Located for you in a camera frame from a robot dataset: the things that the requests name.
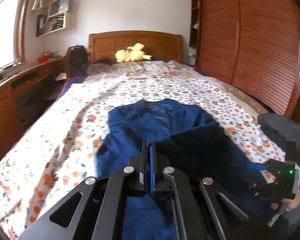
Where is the navy blue garment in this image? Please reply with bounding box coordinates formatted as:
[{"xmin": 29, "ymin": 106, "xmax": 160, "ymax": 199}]
[{"xmin": 96, "ymin": 98, "xmax": 276, "ymax": 240}]

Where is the person right hand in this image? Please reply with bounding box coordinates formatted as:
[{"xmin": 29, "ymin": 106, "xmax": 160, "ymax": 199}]
[{"xmin": 281, "ymin": 188, "xmax": 300, "ymax": 213}]

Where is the grey trouser leg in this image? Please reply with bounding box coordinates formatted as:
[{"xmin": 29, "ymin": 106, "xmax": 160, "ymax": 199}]
[{"xmin": 257, "ymin": 112, "xmax": 300, "ymax": 166}]

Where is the orange print bed sheet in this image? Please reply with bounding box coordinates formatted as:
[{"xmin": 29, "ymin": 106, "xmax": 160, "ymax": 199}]
[{"xmin": 0, "ymin": 74, "xmax": 285, "ymax": 239}]

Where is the floral quilt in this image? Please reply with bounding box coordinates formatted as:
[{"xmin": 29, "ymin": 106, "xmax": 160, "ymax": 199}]
[{"xmin": 84, "ymin": 61, "xmax": 268, "ymax": 116}]

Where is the yellow plush toy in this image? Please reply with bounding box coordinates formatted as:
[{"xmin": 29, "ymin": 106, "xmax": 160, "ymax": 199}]
[{"xmin": 115, "ymin": 43, "xmax": 152, "ymax": 63}]

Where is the wooden headboard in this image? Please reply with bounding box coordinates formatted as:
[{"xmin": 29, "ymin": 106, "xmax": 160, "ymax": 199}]
[{"xmin": 88, "ymin": 30, "xmax": 184, "ymax": 64}]

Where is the red bowl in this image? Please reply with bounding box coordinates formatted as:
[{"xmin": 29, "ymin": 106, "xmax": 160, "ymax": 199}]
[{"xmin": 37, "ymin": 54, "xmax": 51, "ymax": 64}]

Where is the wooden desk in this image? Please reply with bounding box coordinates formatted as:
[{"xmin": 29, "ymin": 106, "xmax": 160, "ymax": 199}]
[{"xmin": 0, "ymin": 57, "xmax": 64, "ymax": 161}]

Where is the wooden louvered wardrobe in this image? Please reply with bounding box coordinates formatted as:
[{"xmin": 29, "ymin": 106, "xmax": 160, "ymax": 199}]
[{"xmin": 196, "ymin": 0, "xmax": 300, "ymax": 117}]

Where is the window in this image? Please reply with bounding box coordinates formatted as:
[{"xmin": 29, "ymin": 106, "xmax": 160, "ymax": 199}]
[{"xmin": 0, "ymin": 0, "xmax": 19, "ymax": 68}]

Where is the white wall shelf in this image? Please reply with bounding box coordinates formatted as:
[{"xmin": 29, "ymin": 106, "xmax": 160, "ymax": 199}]
[{"xmin": 36, "ymin": 0, "xmax": 72, "ymax": 37}]

